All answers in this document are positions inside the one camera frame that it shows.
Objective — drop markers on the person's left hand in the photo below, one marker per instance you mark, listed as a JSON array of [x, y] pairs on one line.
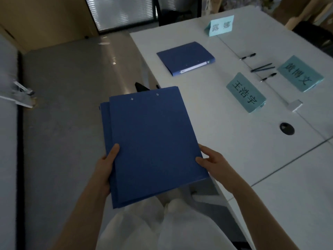
[[102, 177]]

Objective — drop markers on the person's right hand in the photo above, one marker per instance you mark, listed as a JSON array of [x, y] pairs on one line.
[[223, 174]]

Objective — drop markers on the black click pen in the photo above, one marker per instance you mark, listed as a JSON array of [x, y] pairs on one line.
[[247, 56], [268, 77]]

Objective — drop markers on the thick blue folder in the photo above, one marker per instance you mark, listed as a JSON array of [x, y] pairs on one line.
[[184, 55]]

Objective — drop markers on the person's left forearm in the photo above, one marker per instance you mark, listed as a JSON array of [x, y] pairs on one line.
[[80, 221]]

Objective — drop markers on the person's right forearm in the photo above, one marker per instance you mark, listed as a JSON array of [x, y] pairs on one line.
[[262, 221]]

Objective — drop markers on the person's white clothing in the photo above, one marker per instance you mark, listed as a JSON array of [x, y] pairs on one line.
[[169, 226]]

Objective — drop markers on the teal paper name card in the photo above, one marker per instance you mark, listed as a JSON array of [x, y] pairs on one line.
[[299, 74], [221, 26], [245, 93]]

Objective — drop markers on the white board stand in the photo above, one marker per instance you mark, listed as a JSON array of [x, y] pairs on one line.
[[20, 100]]

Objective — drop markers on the window blinds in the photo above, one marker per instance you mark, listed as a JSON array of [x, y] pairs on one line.
[[117, 12]]

